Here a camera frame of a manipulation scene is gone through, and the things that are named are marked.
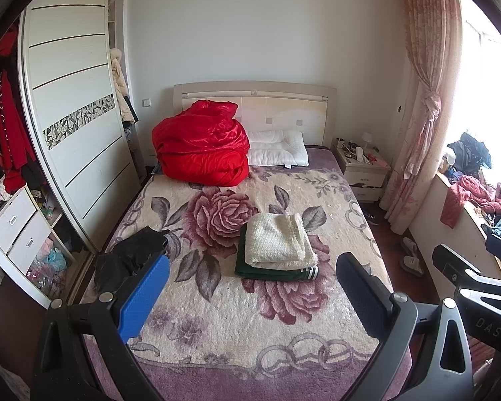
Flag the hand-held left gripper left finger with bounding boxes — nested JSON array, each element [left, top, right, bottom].
[[31, 254, 170, 401]]

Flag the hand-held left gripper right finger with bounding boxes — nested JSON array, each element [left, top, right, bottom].
[[336, 252, 474, 401]]

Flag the cream fuzzy sweater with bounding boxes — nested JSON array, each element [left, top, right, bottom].
[[244, 212, 317, 269]]

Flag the green sweater with striped hem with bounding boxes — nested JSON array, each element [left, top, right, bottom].
[[234, 226, 320, 282]]

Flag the dark clothes heap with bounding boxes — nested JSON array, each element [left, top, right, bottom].
[[447, 132, 493, 173]]

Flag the hanging red clothes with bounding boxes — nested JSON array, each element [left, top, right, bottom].
[[0, 25, 37, 196]]

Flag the white window ledge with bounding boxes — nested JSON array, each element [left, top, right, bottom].
[[409, 171, 501, 281]]

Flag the black garment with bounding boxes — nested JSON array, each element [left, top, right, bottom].
[[94, 226, 170, 298]]

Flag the red cloth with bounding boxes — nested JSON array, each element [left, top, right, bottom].
[[440, 175, 501, 229]]

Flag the floral blanket bed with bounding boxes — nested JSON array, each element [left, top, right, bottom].
[[79, 146, 414, 401]]

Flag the white nightstand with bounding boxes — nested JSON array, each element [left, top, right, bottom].
[[332, 137, 391, 204]]

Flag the red quilt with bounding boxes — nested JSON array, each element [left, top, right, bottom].
[[152, 100, 251, 186]]

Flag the white pillow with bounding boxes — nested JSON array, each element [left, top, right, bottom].
[[247, 129, 310, 168]]

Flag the pink floral curtain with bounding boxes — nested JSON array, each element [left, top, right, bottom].
[[380, 0, 463, 235]]

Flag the white wardrobe sliding door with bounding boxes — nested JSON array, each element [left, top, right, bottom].
[[19, 0, 145, 255]]

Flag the beige bed headboard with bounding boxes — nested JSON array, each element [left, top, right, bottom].
[[173, 83, 337, 151]]

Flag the hanging beige coat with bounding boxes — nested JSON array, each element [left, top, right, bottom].
[[109, 48, 137, 125]]

